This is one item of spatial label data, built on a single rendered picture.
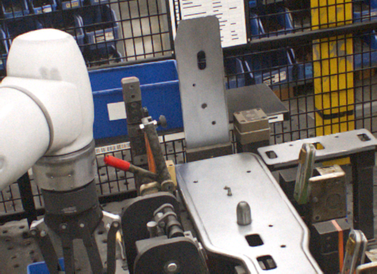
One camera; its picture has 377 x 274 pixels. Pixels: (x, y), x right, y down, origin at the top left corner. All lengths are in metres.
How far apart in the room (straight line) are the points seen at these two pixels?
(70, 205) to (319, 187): 0.85
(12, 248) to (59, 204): 1.31
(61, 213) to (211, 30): 0.98
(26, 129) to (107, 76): 1.31
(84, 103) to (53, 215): 0.18
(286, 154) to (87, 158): 1.01
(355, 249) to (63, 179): 0.63
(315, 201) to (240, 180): 0.19
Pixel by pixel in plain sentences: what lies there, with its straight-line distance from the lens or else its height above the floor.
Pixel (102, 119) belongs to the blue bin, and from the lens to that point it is 2.19.
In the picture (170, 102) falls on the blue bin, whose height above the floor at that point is 1.10.
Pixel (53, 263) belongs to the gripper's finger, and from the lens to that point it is 1.25.
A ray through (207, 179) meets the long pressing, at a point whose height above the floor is 1.00.
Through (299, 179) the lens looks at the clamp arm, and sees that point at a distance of 1.89.
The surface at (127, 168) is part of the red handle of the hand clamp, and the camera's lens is 1.84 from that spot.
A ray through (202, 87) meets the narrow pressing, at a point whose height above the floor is 1.16.
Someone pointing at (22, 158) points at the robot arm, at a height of 1.51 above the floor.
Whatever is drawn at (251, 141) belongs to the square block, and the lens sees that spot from 2.15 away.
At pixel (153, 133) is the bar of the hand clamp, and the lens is 1.81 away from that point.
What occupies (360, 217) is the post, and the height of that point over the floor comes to 0.78.
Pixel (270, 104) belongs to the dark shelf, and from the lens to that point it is 2.30.
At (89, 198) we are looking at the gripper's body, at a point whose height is 1.38.
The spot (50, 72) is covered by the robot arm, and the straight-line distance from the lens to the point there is 1.07.
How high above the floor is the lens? 1.93
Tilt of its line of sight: 25 degrees down
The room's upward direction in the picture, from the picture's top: 6 degrees counter-clockwise
